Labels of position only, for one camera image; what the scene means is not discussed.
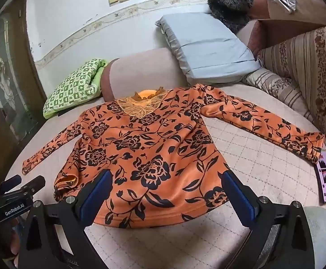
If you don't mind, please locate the orange black floral blouse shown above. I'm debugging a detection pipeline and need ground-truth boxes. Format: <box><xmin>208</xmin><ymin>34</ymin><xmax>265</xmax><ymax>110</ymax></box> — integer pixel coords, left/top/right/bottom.
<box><xmin>22</xmin><ymin>84</ymin><xmax>324</xmax><ymax>228</ymax></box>

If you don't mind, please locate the grey trouser knee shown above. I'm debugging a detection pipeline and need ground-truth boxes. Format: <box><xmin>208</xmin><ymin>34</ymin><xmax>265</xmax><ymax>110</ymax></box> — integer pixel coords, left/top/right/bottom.
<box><xmin>304</xmin><ymin>206</ymin><xmax>326</xmax><ymax>268</ymax></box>

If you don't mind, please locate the pink rolled bolster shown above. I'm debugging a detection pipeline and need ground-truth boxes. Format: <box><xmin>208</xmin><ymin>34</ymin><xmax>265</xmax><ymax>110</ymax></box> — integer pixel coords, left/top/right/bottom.
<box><xmin>101</xmin><ymin>48</ymin><xmax>188</xmax><ymax>102</ymax></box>

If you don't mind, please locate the black fur garment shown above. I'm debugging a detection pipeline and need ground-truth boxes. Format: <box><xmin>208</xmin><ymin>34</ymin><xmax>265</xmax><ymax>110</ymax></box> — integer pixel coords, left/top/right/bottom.
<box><xmin>207</xmin><ymin>0</ymin><xmax>253</xmax><ymax>34</ymax></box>

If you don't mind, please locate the light blue grey pillow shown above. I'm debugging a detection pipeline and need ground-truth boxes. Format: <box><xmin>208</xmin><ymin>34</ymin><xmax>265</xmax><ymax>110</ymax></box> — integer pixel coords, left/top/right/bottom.
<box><xmin>156</xmin><ymin>12</ymin><xmax>261</xmax><ymax>85</ymax></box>

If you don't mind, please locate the wooden glass door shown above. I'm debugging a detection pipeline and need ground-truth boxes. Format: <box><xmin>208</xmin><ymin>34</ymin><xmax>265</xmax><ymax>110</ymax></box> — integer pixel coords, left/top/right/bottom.
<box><xmin>0</xmin><ymin>0</ymin><xmax>46</xmax><ymax>182</ymax></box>

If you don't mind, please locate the beige striped floral quilt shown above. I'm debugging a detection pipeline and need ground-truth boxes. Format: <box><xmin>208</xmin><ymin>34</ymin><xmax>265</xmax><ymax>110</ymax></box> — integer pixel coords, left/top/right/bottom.
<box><xmin>243</xmin><ymin>27</ymin><xmax>326</xmax><ymax>135</ymax></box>

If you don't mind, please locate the green patterned pillow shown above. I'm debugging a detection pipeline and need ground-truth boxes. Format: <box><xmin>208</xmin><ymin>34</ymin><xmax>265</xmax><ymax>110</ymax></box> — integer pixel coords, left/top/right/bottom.
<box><xmin>43</xmin><ymin>58</ymin><xmax>108</xmax><ymax>119</ymax></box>

